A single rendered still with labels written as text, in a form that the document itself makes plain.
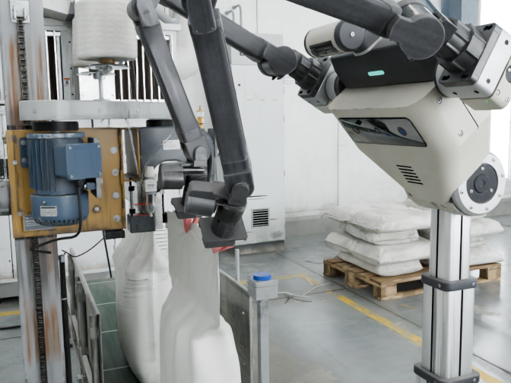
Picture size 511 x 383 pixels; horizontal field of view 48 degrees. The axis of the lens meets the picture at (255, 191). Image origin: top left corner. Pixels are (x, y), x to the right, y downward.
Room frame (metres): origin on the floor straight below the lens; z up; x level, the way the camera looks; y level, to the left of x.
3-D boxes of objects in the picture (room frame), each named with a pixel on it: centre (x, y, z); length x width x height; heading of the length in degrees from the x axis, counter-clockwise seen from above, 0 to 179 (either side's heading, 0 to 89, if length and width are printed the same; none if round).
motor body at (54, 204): (1.56, 0.54, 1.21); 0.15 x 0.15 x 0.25
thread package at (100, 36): (1.62, 0.41, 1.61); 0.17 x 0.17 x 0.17
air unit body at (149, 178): (1.75, 0.32, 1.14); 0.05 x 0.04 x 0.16; 112
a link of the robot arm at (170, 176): (1.50, 0.19, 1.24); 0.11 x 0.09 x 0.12; 111
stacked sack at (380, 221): (4.37, -1.11, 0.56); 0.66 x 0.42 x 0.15; 112
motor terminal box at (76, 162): (1.49, 0.46, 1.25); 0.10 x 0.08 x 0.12; 137
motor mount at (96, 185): (1.65, 0.49, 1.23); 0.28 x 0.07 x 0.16; 22
